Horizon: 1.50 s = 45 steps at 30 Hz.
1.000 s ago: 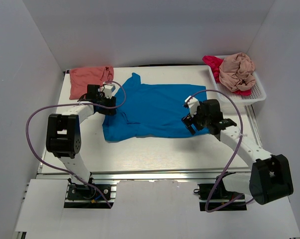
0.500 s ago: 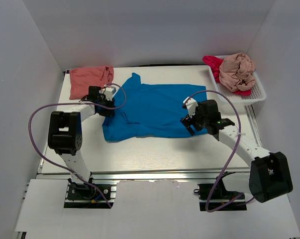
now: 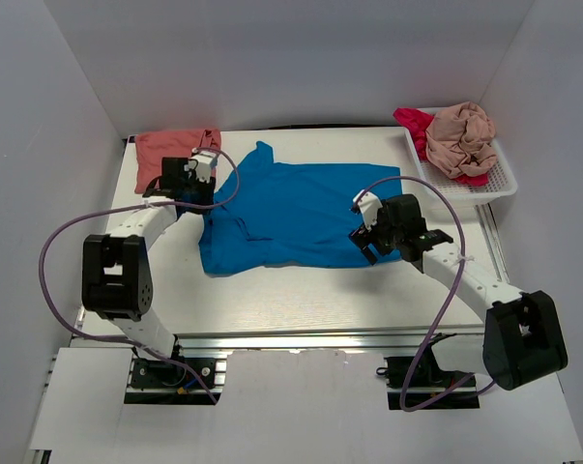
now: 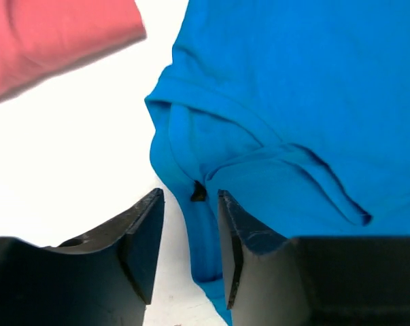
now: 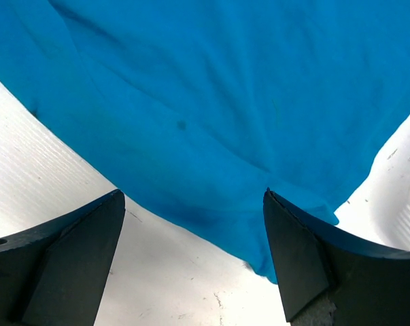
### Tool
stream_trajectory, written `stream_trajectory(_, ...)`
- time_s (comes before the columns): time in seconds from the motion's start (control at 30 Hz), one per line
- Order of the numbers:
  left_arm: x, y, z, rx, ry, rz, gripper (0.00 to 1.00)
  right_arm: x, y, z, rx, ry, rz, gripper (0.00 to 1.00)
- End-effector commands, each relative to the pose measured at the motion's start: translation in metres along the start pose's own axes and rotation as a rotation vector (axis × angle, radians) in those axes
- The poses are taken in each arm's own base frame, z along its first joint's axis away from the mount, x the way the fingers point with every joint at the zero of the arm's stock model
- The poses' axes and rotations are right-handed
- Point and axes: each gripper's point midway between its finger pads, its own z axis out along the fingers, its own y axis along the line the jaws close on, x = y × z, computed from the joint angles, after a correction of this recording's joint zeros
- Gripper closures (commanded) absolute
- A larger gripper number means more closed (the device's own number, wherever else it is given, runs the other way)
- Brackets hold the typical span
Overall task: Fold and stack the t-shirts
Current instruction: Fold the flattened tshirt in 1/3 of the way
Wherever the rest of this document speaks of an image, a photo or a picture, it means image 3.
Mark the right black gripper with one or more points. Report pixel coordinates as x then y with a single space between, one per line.
369 237

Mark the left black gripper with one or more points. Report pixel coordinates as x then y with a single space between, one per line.
197 188

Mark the blue t-shirt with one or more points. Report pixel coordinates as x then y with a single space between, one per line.
275 214

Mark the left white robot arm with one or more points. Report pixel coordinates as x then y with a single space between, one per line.
116 275

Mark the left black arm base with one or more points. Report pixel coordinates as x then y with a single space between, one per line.
152 382

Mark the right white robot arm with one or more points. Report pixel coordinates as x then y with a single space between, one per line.
522 340

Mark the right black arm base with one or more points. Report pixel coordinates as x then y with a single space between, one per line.
427 381

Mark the folded salmon pink t-shirt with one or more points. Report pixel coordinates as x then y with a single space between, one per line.
151 147

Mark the magenta red t-shirt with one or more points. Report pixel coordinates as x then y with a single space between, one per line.
416 122

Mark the beige crumpled t-shirt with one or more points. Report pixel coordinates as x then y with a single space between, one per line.
459 141

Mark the white plastic basket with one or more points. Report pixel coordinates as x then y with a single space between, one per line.
501 180

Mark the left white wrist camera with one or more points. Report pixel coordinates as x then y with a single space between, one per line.
203 163

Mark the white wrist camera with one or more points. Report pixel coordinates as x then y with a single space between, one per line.
203 163
367 204

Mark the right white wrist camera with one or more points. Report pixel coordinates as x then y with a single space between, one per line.
367 204

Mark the aluminium table frame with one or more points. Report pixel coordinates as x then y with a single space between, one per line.
297 397

